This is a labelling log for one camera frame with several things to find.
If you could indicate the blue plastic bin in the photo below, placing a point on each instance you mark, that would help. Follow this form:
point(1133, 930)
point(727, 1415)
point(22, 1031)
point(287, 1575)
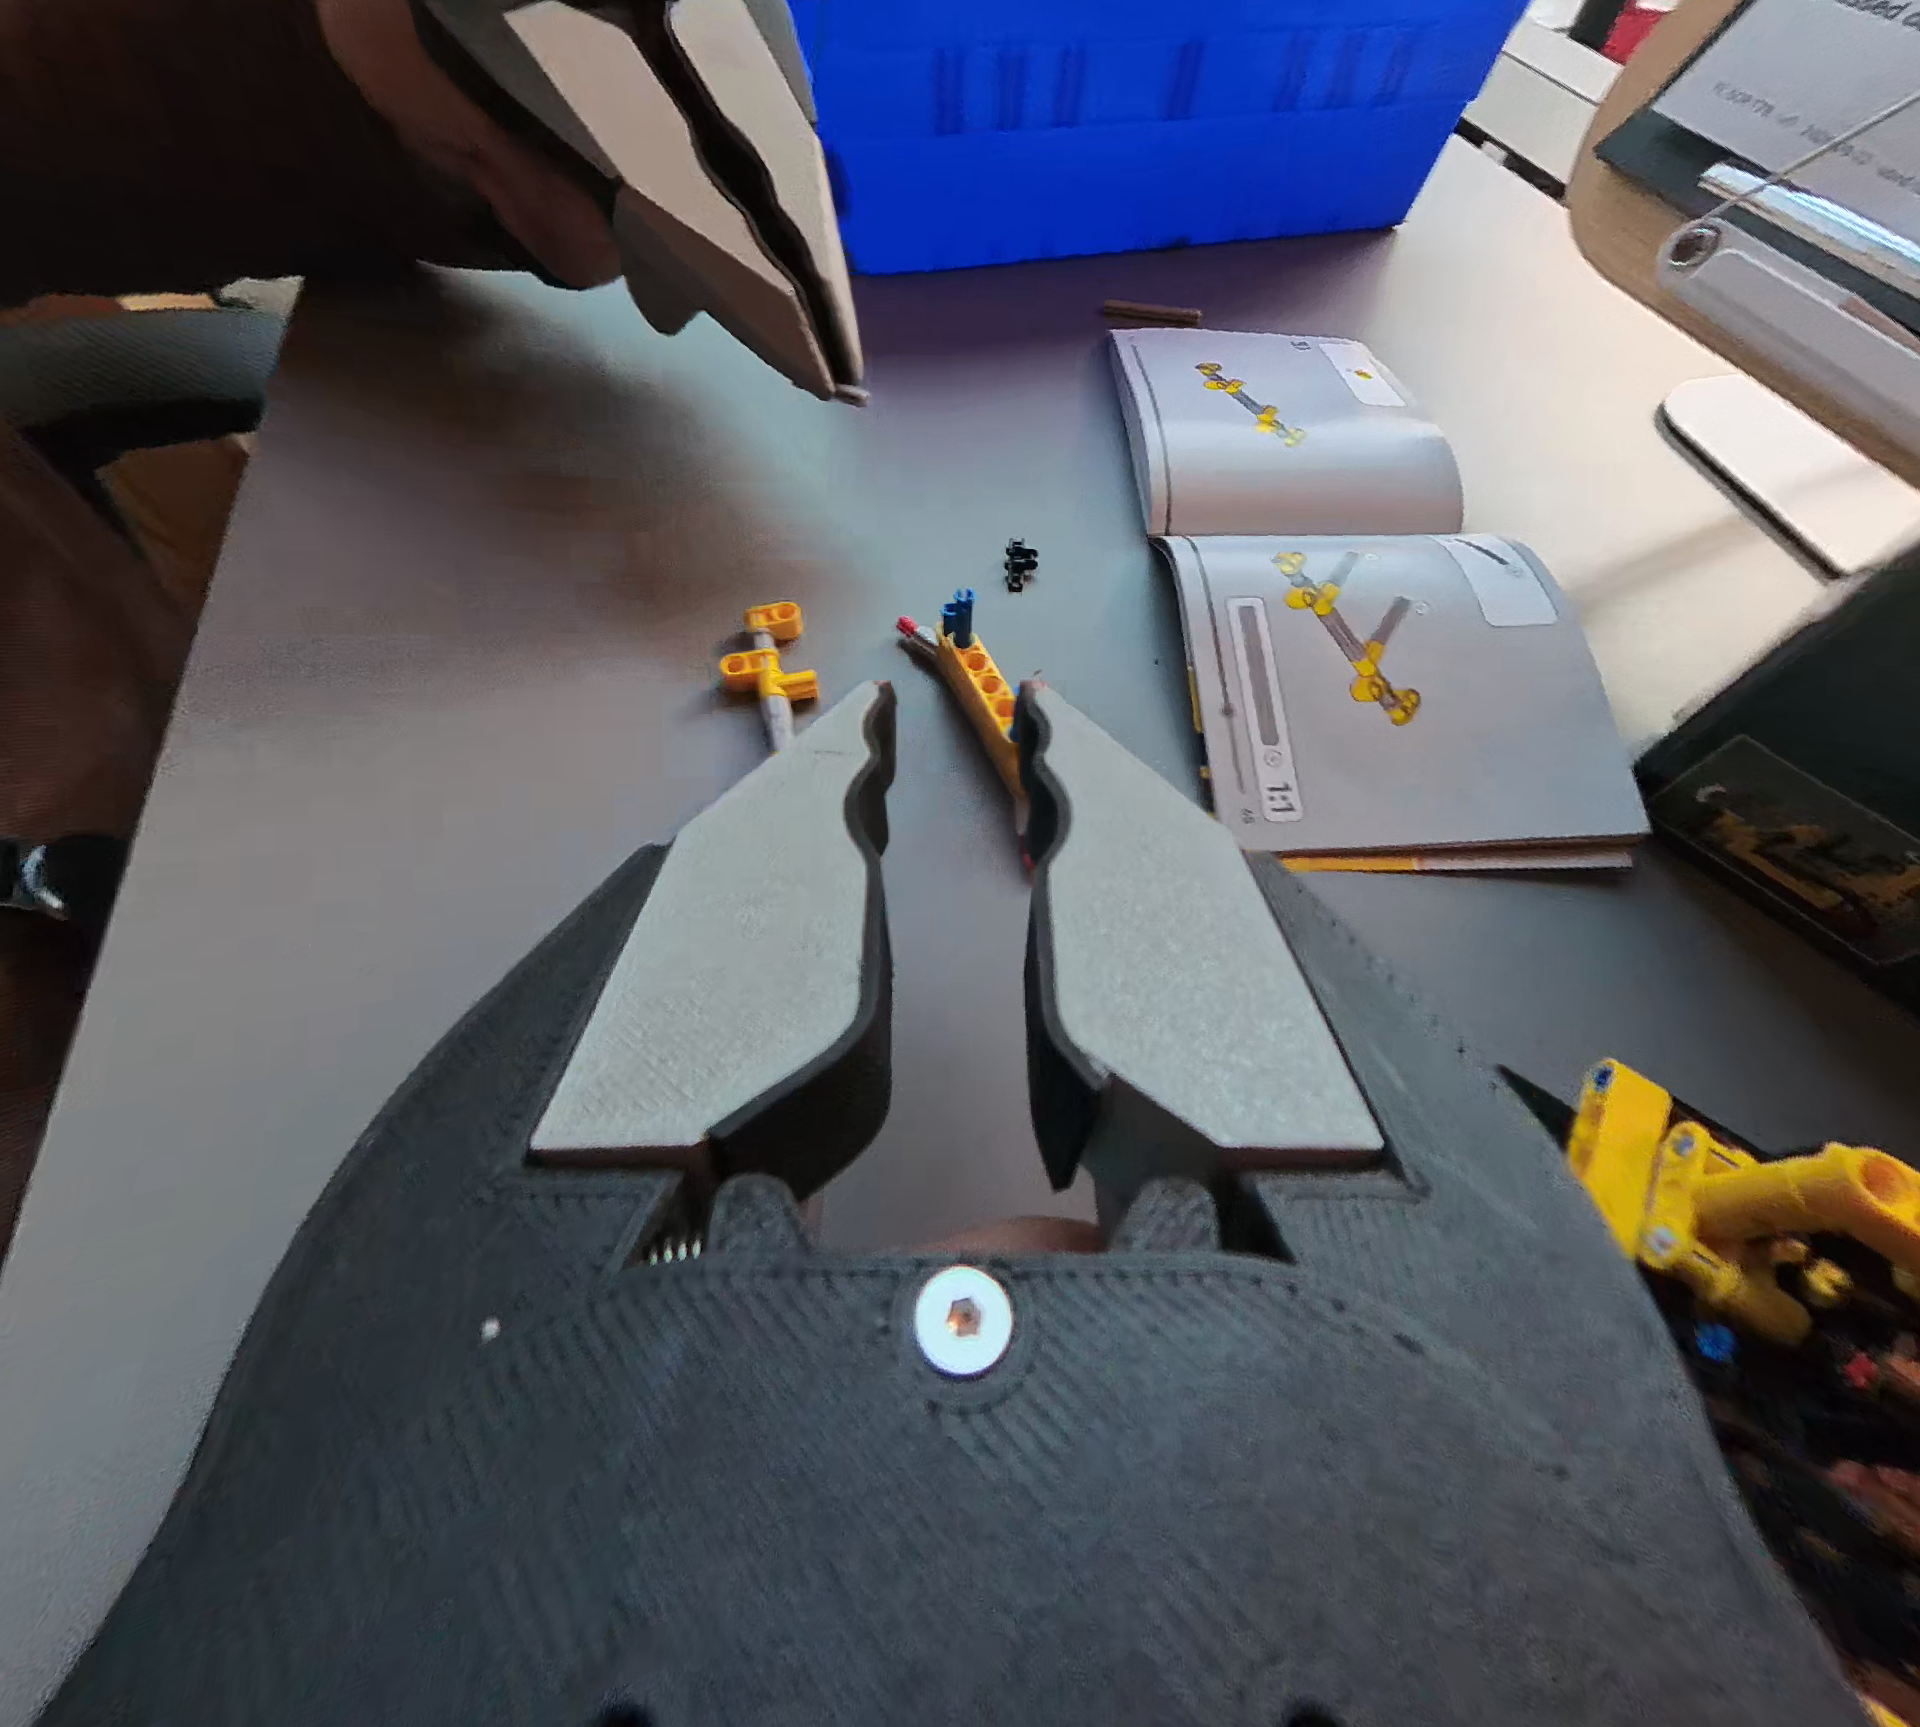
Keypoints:
point(1122, 109)

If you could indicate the grey side table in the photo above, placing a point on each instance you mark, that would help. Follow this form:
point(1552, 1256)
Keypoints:
point(1540, 93)

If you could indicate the black printed box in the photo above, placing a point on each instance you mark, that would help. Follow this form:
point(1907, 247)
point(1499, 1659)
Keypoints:
point(1798, 814)

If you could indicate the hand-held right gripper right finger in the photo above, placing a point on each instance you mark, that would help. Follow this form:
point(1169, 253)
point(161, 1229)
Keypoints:
point(1187, 961)

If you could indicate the yellow lego vehicle model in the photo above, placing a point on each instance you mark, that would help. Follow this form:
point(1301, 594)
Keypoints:
point(1774, 1195)

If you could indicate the white flat stand base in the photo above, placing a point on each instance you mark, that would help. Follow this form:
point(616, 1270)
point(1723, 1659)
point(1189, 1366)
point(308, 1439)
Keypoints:
point(1786, 466)

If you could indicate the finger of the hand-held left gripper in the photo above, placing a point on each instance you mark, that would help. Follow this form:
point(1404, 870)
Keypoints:
point(780, 134)
point(647, 134)

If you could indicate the dark grey lego axle rod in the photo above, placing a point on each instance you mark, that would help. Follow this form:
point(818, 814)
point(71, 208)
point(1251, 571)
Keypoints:
point(1146, 315)

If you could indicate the small black lego piece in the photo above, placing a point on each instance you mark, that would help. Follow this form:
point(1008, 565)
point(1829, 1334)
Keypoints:
point(1015, 565)

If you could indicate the lego instruction booklet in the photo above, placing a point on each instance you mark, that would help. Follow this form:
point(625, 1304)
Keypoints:
point(1351, 479)

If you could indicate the black office chair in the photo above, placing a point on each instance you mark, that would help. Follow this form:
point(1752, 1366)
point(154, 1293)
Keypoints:
point(136, 375)

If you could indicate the wooden clipboard with paper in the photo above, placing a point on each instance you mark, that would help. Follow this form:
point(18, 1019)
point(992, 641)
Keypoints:
point(1630, 109)

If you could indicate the person's left forearm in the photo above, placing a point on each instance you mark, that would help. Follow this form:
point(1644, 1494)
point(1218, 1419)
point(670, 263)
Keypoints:
point(148, 93)

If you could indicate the silver metal tube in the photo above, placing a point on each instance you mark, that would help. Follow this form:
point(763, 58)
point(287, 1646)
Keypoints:
point(1786, 303)

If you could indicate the grey axle with yellow connectors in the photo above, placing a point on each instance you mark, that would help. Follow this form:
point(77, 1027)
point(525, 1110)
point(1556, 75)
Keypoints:
point(768, 681)

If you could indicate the yellow beam with blue pins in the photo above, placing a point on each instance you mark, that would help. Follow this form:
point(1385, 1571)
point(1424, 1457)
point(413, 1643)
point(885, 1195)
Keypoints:
point(979, 684)

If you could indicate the red background object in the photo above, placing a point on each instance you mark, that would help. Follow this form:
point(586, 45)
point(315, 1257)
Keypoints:
point(1651, 16)

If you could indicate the person's left hand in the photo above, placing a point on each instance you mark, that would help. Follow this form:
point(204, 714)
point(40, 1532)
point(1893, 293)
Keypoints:
point(392, 65)

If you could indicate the white printed paper sheet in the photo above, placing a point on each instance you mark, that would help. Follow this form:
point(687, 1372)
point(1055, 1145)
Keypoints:
point(1798, 45)

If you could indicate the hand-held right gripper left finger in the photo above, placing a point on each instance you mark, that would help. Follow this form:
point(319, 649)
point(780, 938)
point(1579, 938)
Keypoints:
point(737, 947)

